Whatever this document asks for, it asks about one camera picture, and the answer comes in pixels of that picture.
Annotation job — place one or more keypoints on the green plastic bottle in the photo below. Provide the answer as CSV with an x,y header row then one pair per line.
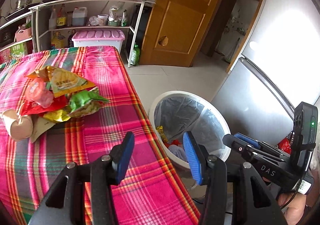
x,y
135,55

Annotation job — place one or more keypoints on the white cardboard piece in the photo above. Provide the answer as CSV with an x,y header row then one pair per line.
x,y
40,127

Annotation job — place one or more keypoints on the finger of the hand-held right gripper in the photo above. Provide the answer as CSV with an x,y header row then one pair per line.
x,y
232,143
247,140

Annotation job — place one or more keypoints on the black appliance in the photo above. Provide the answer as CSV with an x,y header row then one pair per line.
x,y
138,22

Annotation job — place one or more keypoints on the red wrapper in bin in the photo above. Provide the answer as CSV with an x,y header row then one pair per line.
x,y
175,143

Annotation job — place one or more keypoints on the clear jug dark liquid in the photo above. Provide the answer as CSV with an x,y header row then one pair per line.
x,y
80,17

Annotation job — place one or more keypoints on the pink plaid tablecloth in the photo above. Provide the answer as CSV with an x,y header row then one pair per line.
x,y
112,90

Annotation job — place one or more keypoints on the red plastic bag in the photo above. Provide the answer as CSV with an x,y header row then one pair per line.
x,y
285,145

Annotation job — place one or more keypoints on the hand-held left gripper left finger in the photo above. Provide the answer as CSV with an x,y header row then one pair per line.
x,y
125,157

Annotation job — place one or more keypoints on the white round waste bin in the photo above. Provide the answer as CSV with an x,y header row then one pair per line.
x,y
178,162

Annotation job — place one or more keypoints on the yellow label sauce bottle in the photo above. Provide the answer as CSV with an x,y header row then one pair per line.
x,y
61,18

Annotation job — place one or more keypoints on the yellow wrapper in bin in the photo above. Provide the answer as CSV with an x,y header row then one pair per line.
x,y
161,133

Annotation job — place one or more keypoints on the yellow cooking oil bottle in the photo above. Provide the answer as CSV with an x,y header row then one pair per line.
x,y
57,41

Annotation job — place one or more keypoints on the pink lid storage box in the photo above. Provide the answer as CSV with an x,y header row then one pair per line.
x,y
97,36

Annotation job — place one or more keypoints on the white metal kitchen rack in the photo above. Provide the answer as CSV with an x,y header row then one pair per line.
x,y
87,1

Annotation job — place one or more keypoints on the yellow triangular snack packet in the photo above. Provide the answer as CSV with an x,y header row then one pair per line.
x,y
65,82

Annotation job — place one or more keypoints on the small white metal rack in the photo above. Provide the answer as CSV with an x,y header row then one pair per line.
x,y
15,18

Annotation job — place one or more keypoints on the person's right hand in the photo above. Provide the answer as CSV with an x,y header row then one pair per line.
x,y
292,207

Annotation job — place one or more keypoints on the black induction cooker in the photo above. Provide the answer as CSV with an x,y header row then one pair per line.
x,y
17,13

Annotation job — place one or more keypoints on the white lidded jar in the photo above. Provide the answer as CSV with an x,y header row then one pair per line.
x,y
103,19

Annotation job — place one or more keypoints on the black rice cooker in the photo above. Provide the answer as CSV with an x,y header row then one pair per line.
x,y
6,37

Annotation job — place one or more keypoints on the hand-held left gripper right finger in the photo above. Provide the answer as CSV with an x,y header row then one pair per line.
x,y
192,160

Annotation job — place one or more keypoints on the silver refrigerator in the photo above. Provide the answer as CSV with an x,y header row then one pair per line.
x,y
275,40

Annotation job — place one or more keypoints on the grey blue cloth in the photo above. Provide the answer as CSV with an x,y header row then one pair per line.
x,y
177,152

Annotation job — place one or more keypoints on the dark glass bottle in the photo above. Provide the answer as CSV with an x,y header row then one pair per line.
x,y
71,41

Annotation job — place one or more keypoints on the red snack wrapper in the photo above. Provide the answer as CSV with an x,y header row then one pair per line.
x,y
56,103

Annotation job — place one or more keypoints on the small golden wrapper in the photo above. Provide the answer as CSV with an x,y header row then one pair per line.
x,y
56,116

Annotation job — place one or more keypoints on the green white carton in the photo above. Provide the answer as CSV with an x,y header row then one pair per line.
x,y
17,50

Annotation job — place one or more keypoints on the orange snack wrapper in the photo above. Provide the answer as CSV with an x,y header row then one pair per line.
x,y
37,74

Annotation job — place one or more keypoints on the pink plastic wrapper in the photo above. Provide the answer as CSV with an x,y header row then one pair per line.
x,y
37,92

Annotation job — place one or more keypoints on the grey bin liner bag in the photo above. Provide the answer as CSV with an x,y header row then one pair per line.
x,y
180,112

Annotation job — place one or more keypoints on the brown paper cup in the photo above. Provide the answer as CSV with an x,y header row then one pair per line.
x,y
20,127

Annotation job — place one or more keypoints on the clear tall bottle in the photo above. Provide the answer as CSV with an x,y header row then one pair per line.
x,y
52,20

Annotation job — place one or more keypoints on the green snack packet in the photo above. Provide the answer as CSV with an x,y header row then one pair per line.
x,y
85,100

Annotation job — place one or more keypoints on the crumpled clear plastic bag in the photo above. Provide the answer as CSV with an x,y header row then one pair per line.
x,y
93,21

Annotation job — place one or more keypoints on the green white food bags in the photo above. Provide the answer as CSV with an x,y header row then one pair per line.
x,y
117,13

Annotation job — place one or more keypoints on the pink woven basket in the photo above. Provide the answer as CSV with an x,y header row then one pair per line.
x,y
23,33

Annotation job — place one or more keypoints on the wooden door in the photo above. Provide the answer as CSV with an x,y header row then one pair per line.
x,y
182,15

